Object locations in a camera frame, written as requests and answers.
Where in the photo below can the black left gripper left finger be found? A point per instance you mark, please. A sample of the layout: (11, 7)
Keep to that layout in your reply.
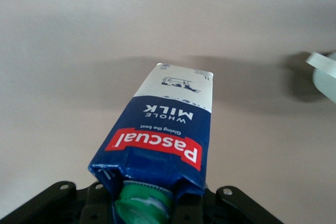
(52, 203)

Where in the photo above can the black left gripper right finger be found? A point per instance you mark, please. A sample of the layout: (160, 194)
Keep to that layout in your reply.
(236, 205)

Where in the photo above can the blue white Pascal milk carton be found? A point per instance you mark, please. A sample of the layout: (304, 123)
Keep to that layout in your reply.
(168, 129)

